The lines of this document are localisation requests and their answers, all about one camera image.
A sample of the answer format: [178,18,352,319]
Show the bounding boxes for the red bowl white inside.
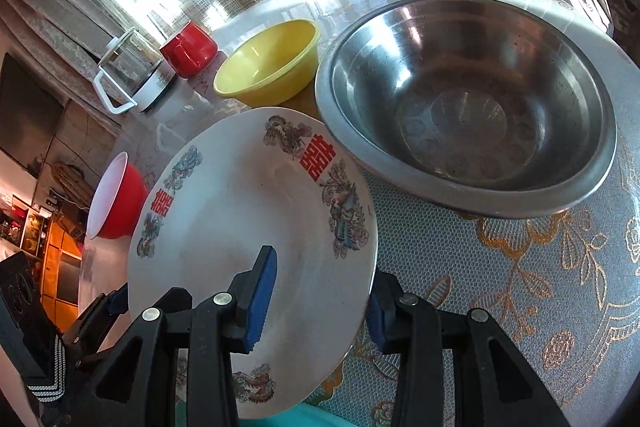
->
[86,152,148,239]

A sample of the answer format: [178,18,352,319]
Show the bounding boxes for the orange cabinet shelf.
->
[40,221,82,332]

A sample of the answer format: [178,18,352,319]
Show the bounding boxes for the large stainless steel bowl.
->
[316,0,617,219]

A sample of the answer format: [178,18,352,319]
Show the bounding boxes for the red ceramic mug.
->
[160,20,218,78]

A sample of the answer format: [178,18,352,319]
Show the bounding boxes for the yellow plastic bowl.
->
[214,20,320,107]

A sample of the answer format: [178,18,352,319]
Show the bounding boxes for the white decorated ceramic plate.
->
[127,107,378,419]

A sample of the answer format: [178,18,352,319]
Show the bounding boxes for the white glass electric kettle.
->
[92,28,176,115]

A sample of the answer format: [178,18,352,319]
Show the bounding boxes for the floral lace tablecloth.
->
[79,0,640,427]

